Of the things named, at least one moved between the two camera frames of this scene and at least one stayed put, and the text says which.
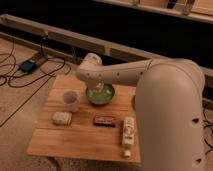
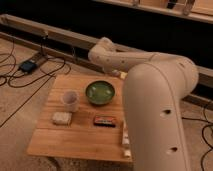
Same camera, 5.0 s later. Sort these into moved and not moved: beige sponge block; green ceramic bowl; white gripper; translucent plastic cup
Moved: white gripper
Not moved: beige sponge block; green ceramic bowl; translucent plastic cup
